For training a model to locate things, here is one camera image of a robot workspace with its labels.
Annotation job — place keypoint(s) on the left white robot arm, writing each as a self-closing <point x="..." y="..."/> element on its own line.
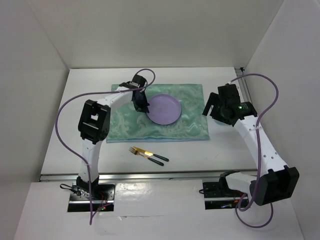
<point x="94" y="127"/>

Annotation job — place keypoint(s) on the purple plastic plate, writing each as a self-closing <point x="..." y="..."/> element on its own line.
<point x="164" y="109"/>

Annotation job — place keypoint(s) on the gold knife green handle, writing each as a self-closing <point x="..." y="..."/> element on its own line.
<point x="147" y="153"/>

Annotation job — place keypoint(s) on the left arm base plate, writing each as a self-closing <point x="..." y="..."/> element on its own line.
<point x="79" y="199"/>

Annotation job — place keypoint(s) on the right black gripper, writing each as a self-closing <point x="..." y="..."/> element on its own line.
<point x="214" y="100"/>

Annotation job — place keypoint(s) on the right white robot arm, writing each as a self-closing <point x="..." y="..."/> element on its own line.
<point x="275" y="180"/>

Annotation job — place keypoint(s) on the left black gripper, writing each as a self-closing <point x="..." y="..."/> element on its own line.
<point x="142" y="107"/>

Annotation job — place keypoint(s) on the aluminium rail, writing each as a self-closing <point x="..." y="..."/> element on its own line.
<point x="148" y="176"/>
<point x="240" y="72"/>

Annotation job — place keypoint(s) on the light blue mug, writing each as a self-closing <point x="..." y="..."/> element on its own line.
<point x="218" y="122"/>

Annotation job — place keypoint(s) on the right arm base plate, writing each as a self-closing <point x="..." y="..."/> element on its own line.
<point x="217" y="198"/>

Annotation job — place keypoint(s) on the green patterned cloth placemat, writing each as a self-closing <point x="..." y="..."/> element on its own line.
<point x="128" y="125"/>

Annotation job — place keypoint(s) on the gold fork green handle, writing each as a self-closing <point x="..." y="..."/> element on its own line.
<point x="137" y="153"/>

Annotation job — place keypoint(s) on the aluminium rail right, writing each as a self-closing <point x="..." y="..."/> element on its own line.
<point x="240" y="72"/>

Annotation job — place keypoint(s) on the aluminium rail front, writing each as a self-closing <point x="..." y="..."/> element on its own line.
<point x="148" y="176"/>

